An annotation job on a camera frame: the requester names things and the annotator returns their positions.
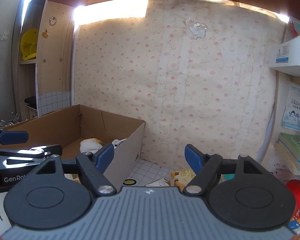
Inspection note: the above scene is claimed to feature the blue cartoon poster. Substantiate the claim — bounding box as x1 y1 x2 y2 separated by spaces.
282 83 300 132

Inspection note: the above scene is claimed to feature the white carton on shelf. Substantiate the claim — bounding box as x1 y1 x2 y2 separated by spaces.
268 37 300 77

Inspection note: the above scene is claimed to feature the black item on shelf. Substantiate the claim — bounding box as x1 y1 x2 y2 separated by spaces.
24 96 37 111

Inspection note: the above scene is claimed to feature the brown cardboard box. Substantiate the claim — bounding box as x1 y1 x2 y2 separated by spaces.
7 105 146 189

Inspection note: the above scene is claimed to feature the teal grey stamp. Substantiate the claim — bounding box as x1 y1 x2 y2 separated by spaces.
221 174 235 182

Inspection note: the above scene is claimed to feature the white glove in box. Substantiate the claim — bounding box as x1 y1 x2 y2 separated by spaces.
79 138 103 154

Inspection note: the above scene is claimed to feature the wooden shelf unit left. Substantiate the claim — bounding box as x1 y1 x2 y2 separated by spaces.
12 0 74 121

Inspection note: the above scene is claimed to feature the pink cartoon poster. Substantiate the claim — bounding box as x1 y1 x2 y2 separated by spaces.
267 151 294 184

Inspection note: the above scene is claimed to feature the stack of books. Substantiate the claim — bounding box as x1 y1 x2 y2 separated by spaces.
275 133 300 176

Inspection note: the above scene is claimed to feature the small croissant snack bag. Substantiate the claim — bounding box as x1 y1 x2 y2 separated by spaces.
170 169 196 191

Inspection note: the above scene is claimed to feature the silver foil packet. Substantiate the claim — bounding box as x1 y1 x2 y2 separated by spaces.
146 178 170 187

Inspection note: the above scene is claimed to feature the colourful booklet under speaker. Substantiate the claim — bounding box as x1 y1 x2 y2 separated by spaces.
287 204 300 231

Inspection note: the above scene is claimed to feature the yellow plastic holder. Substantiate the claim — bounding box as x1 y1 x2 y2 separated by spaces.
20 28 39 61

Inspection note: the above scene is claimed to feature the small snack packet in box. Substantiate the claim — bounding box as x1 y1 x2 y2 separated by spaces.
112 139 127 148

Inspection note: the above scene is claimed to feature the red cylinder speaker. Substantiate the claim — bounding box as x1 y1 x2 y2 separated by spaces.
284 179 300 221

